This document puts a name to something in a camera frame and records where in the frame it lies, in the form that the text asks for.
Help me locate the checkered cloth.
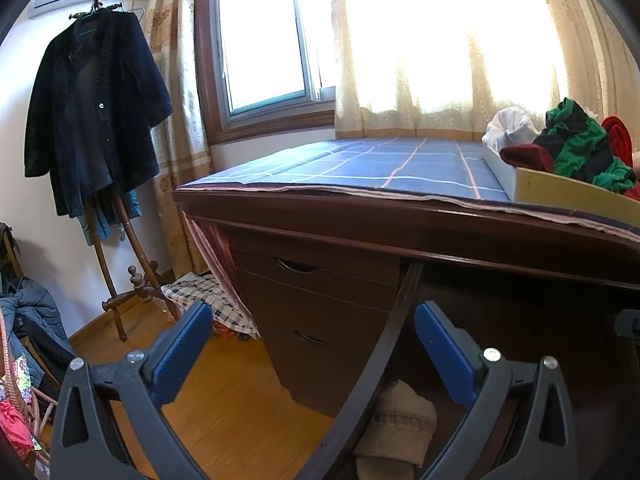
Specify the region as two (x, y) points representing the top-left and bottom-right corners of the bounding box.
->
(161, 272), (261, 341)

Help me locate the blue plaid cloth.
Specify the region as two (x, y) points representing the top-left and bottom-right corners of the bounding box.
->
(175, 138), (640, 243)

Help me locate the shallow cardboard tray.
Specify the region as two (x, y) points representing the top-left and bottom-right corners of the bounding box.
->
(482, 142), (640, 228)

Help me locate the green and black underwear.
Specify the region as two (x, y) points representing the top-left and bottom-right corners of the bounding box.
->
(532, 98), (638, 195)

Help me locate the beige ribbed knit garment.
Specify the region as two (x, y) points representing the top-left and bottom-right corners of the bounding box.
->
(354, 380), (437, 480)

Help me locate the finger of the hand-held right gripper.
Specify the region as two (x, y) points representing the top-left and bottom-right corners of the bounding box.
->
(614, 307), (640, 343)

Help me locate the small side drawer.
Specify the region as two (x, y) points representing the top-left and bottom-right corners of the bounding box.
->
(230, 247), (403, 311)

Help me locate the colourful patterned cloth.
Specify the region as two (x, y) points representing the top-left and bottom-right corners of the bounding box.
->
(10, 355), (46, 401)

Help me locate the dark navy coat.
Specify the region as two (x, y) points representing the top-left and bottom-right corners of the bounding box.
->
(24, 10), (173, 218)

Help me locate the red cloth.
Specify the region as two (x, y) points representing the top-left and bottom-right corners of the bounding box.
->
(0, 400), (36, 458)

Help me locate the dark wooden desk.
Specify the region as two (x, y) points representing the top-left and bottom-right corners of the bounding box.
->
(172, 187), (640, 418)

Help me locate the large side drawer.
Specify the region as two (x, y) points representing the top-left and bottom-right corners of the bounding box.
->
(235, 270), (401, 418)

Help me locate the wooden coat rack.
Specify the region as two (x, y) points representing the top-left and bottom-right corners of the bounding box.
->
(70, 0), (178, 343)

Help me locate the teal garment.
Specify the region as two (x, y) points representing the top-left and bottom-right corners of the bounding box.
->
(77, 190), (144, 244)

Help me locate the bright red underwear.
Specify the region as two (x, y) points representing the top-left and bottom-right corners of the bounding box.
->
(601, 116), (640, 163)

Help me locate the dark red underwear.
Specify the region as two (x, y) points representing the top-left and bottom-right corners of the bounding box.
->
(500, 143), (555, 173)

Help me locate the pink striped cloth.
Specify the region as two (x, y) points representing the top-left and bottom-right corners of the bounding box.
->
(185, 212), (241, 311)

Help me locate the beige lace curtain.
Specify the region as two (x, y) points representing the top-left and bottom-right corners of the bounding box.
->
(334, 0), (640, 143)

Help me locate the white dotted underwear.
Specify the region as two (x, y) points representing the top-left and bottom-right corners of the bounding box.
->
(482, 107), (543, 153)

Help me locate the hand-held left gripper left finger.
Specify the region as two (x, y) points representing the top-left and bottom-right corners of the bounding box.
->
(50, 300), (215, 480)

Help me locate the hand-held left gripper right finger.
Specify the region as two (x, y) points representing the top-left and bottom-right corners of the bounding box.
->
(414, 301), (581, 480)

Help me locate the tan patterned curtain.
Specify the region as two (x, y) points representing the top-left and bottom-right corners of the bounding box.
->
(135, 0), (216, 276)

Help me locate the wood-framed window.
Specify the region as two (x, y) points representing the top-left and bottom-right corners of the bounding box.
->
(195, 0), (338, 146)

